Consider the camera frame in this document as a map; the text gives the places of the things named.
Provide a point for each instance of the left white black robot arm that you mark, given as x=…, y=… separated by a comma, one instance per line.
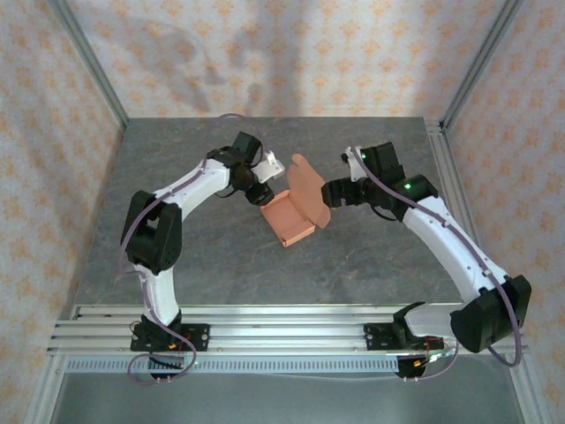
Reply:
x=164, y=291

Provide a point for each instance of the aluminium table side rail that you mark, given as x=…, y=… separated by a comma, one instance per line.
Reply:
x=450, y=176

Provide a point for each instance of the black base bracket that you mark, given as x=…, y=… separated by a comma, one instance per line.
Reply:
x=165, y=364
x=410, y=370

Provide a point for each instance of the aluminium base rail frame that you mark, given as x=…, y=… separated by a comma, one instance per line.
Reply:
x=282, y=331

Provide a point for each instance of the aluminium frame post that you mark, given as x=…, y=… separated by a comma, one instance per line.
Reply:
x=88, y=62
x=46, y=388
x=527, y=388
x=481, y=62

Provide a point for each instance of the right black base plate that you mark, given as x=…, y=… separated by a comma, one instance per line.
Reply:
x=378, y=336

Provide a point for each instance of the salmon pink paper box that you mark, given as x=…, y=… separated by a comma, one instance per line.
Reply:
x=291, y=221

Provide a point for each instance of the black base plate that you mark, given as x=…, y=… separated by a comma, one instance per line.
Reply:
x=198, y=336
x=378, y=336

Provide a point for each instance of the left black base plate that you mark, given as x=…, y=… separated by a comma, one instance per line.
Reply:
x=198, y=336

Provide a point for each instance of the grey metal shelf panel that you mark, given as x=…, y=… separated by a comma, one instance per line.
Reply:
x=282, y=399

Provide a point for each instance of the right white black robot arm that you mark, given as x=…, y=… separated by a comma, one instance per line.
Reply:
x=437, y=238

